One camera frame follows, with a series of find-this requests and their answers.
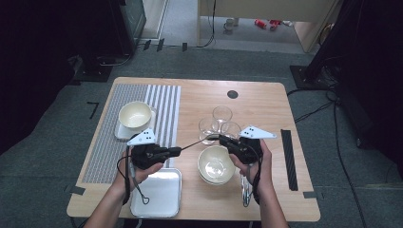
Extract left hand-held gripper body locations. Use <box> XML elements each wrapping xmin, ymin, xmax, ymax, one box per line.
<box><xmin>126</xmin><ymin>127</ymin><xmax>172</xmax><ymax>171</ymax></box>

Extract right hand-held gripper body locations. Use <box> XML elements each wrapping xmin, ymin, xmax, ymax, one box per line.
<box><xmin>232</xmin><ymin>124</ymin><xmax>278</xmax><ymax>166</ymax></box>

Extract clear drinking glass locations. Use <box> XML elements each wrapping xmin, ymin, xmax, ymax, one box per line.
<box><xmin>212</xmin><ymin>105</ymin><xmax>234</xmax><ymax>126</ymax></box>
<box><xmin>220</xmin><ymin>122</ymin><xmax>242</xmax><ymax>141</ymax></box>
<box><xmin>198</xmin><ymin>118</ymin><xmax>221</xmax><ymax>146</ymax></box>

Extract white square plate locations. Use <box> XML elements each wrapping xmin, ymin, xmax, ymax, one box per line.
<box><xmin>129</xmin><ymin>167</ymin><xmax>183</xmax><ymax>219</ymax></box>
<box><xmin>114</xmin><ymin>105</ymin><xmax>158</xmax><ymax>142</ymax></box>

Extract row of black chopsticks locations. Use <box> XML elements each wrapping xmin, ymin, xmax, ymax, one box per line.
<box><xmin>280</xmin><ymin>128</ymin><xmax>299</xmax><ymax>192</ymax></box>

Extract cream bowl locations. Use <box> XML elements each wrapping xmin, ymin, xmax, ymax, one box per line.
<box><xmin>199</xmin><ymin>175</ymin><xmax>236</xmax><ymax>187</ymax></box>
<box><xmin>118</xmin><ymin>101</ymin><xmax>153</xmax><ymax>129</ymax></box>
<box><xmin>198</xmin><ymin>144</ymin><xmax>237</xmax><ymax>184</ymax></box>

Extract person's right hand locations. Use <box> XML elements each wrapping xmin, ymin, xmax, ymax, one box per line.
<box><xmin>229</xmin><ymin>139</ymin><xmax>274</xmax><ymax>195</ymax></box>

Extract person's left hand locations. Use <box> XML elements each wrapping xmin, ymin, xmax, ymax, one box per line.
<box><xmin>111</xmin><ymin>147</ymin><xmax>165</xmax><ymax>199</ymax></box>

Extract grey striped placemat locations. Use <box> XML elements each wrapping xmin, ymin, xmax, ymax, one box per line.
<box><xmin>81</xmin><ymin>83</ymin><xmax>182</xmax><ymax>184</ymax></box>

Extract angled black tape mark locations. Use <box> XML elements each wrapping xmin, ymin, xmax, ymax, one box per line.
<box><xmin>86</xmin><ymin>101</ymin><xmax>100</xmax><ymax>121</ymax></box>

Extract black stand base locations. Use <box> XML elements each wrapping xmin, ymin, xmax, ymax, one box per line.
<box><xmin>72</xmin><ymin>56</ymin><xmax>114</xmax><ymax>84</ymax></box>

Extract black metal stand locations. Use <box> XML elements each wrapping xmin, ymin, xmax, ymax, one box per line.
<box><xmin>289</xmin><ymin>0</ymin><xmax>365</xmax><ymax>91</ymax></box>

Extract white mug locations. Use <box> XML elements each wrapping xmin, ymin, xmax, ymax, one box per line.
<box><xmin>222</xmin><ymin>18</ymin><xmax>236</xmax><ymax>33</ymax></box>

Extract dark monitor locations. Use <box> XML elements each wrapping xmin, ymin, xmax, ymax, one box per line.
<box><xmin>108</xmin><ymin>0</ymin><xmax>147</xmax><ymax>57</ymax></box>

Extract light wooden desk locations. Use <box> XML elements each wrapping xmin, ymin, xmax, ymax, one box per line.
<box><xmin>197</xmin><ymin>0</ymin><xmax>345</xmax><ymax>54</ymax></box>

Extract dark curtain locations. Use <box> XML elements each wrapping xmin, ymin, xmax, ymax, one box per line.
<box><xmin>0</xmin><ymin>0</ymin><xmax>112</xmax><ymax>156</ymax></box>
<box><xmin>336</xmin><ymin>0</ymin><xmax>403</xmax><ymax>179</ymax></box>

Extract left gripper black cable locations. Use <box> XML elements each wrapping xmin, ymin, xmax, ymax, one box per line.
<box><xmin>115</xmin><ymin>145</ymin><xmax>152</xmax><ymax>206</ymax></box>

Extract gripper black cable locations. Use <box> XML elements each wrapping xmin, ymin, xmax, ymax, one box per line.
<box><xmin>115</xmin><ymin>145</ymin><xmax>152</xmax><ymax>206</ymax></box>
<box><xmin>240</xmin><ymin>156</ymin><xmax>264</xmax><ymax>207</ymax></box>

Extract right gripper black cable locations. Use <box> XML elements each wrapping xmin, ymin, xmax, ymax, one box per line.
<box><xmin>240</xmin><ymin>156</ymin><xmax>264</xmax><ymax>207</ymax></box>

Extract long black floor cable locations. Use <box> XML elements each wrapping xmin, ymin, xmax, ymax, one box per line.
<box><xmin>332</xmin><ymin>101</ymin><xmax>365</xmax><ymax>228</ymax></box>

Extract hanging black cable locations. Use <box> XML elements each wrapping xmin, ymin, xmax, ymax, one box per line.
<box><xmin>195</xmin><ymin>0</ymin><xmax>219</xmax><ymax>49</ymax></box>

